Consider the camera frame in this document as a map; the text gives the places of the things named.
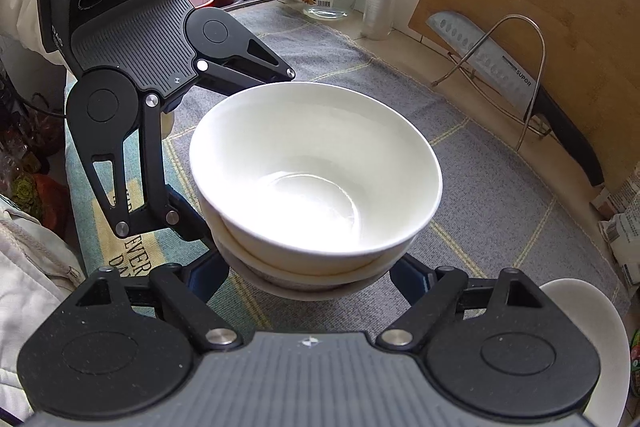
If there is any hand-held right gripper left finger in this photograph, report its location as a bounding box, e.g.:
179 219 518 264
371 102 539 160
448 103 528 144
75 252 246 352

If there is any person's white jacket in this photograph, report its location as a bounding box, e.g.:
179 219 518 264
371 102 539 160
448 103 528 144
0 194 83 427

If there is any white floral plate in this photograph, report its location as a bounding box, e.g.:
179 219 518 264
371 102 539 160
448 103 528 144
539 279 632 427

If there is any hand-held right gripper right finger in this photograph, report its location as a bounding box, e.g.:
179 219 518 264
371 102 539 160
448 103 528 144
372 254 546 351

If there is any steel kitchen knife black handle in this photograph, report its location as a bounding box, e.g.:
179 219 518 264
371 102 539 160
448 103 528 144
426 11 606 188

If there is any person's left hand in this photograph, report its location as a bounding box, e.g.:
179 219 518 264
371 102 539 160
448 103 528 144
160 107 177 141

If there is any red plastic bag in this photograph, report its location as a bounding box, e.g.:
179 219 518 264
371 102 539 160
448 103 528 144
30 174 68 233

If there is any white crumpled packet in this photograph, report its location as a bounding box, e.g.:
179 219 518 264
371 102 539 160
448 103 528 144
597 207 640 285

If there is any dark patterned bag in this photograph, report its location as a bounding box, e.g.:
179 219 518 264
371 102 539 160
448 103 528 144
0 92 66 188

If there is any metal wire rack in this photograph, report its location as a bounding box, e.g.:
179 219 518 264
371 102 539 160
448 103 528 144
431 16 561 152

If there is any grey teal printed towel mat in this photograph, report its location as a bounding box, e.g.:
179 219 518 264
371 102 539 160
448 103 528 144
62 4 631 338

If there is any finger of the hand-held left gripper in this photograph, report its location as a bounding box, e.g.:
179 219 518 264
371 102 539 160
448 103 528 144
192 27 297 100
75 94 221 259

